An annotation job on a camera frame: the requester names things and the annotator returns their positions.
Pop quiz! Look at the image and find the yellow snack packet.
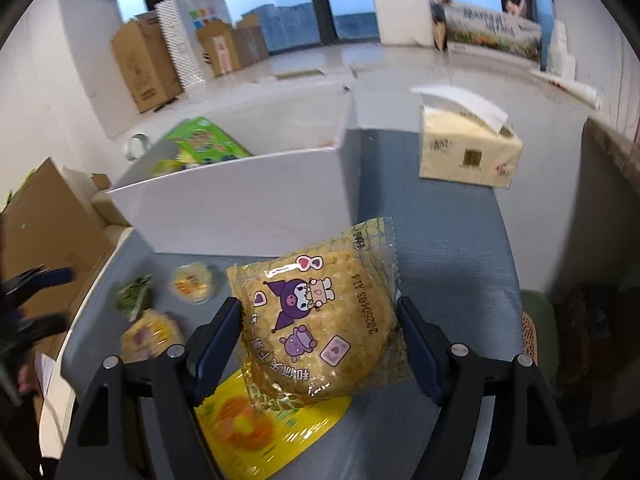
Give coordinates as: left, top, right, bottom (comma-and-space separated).
194, 369, 352, 467

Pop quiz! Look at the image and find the yellow tissue pack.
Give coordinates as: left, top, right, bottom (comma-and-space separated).
409, 84, 524, 191

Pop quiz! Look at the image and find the pale green plastic stool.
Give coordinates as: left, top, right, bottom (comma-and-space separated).
520, 290, 562, 378

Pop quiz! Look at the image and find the small dark green snack packet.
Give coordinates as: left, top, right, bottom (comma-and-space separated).
115, 274, 154, 322

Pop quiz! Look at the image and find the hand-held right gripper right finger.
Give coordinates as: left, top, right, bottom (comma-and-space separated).
397, 296, 578, 480

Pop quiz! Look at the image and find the white foam box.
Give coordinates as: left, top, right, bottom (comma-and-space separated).
373, 0, 437, 48

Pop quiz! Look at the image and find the landscape printed box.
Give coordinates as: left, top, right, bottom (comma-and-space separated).
444, 1, 544, 64

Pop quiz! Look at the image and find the white tape roll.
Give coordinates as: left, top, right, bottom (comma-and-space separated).
124, 133, 152, 162

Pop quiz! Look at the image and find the long green snack packet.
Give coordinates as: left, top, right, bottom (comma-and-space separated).
167, 116, 252, 167

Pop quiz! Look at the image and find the small brown cardboard box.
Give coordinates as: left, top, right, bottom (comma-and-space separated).
196, 14, 269, 78

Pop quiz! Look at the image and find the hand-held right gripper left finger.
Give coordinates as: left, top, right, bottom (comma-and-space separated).
55, 297, 244, 480

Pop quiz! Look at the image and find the polka dot paper bag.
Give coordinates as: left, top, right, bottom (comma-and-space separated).
154, 0, 237, 94

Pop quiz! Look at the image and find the large brown cardboard box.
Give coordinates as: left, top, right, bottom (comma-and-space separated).
110, 14, 184, 114

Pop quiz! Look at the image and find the small jelly cup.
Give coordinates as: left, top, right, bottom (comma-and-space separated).
169, 262, 217, 307

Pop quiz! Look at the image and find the white cardboard box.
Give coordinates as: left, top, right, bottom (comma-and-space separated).
104, 81, 359, 257

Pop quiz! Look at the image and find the round rice cracker packet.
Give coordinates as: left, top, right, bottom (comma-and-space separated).
120, 309, 184, 364
226, 217, 417, 412

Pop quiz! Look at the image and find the white plastic bottle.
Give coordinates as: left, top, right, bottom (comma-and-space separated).
542, 19, 577, 79

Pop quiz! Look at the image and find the white tube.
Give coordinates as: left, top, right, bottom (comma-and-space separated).
529, 68, 602, 109

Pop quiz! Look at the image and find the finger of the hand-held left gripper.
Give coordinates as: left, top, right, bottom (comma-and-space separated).
0, 265, 77, 307
0, 313, 72, 352

